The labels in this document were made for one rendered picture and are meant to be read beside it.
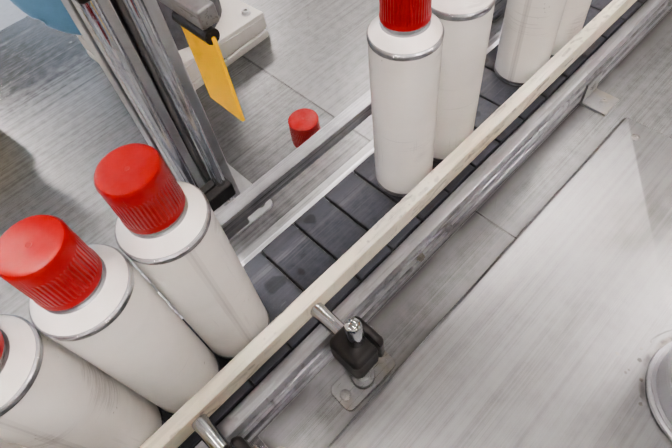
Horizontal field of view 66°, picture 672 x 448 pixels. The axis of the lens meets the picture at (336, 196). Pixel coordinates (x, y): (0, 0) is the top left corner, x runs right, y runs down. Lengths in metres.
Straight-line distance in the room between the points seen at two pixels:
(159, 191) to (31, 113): 0.52
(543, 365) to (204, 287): 0.24
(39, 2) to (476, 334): 0.44
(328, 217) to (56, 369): 0.25
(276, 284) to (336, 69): 0.32
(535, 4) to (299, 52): 0.31
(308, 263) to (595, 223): 0.24
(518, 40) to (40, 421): 0.47
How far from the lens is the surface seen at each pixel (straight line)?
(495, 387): 0.41
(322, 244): 0.45
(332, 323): 0.38
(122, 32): 0.38
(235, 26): 0.70
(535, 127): 0.54
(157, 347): 0.32
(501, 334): 0.42
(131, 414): 0.38
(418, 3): 0.34
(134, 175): 0.26
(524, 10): 0.52
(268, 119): 0.62
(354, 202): 0.47
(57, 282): 0.26
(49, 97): 0.77
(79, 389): 0.32
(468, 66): 0.41
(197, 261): 0.29
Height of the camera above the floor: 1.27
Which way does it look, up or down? 55 degrees down
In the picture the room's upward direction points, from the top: 10 degrees counter-clockwise
